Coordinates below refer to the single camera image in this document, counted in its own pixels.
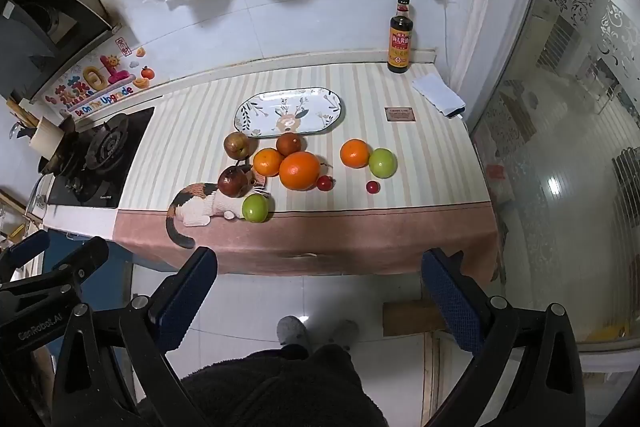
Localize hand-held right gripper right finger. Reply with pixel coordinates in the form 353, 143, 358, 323
421, 248, 587, 427

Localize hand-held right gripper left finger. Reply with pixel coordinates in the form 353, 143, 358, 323
52, 247, 219, 427

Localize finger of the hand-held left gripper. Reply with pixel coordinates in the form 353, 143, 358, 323
0, 231, 51, 275
0, 237, 110, 314

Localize green apple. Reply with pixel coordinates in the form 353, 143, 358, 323
242, 193, 272, 223
368, 148, 398, 179

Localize dark red apple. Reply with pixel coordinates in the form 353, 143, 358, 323
217, 164, 254, 198

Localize small orange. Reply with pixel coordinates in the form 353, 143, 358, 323
340, 139, 371, 169
252, 148, 285, 178

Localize red and yellow apple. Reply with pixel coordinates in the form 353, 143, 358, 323
223, 132, 252, 160

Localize large orange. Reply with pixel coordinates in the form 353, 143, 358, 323
279, 151, 321, 192

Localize brownish red apple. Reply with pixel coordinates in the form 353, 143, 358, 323
276, 132, 304, 156

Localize floral ceramic plate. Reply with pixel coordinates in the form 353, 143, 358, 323
234, 87, 346, 138

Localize wooden plank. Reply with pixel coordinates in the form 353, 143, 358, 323
382, 299, 442, 336

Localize black gas stove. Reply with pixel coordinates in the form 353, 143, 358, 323
47, 107, 156, 209

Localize dark wok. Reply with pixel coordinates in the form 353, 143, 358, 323
39, 131, 87, 174

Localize grey slipper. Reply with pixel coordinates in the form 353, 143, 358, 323
327, 319, 360, 350
276, 315, 311, 349

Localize beige utensil holder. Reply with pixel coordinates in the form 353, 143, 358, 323
30, 119, 67, 154

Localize striped cat print tablecloth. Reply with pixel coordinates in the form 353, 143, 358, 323
114, 59, 501, 278

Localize person's dark fleece clothing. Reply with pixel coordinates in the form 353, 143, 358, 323
135, 343, 392, 427

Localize frosted glass door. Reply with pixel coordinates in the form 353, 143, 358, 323
470, 0, 640, 354

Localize white folded cloth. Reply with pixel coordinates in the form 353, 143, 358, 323
411, 74, 467, 120

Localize range hood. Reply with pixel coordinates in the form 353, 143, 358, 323
0, 0, 122, 104

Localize dark sauce bottle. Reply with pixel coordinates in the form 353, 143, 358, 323
387, 0, 416, 74

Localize colourful wall stickers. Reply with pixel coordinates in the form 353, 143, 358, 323
42, 34, 154, 118

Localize white cable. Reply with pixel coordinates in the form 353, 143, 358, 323
436, 0, 453, 55

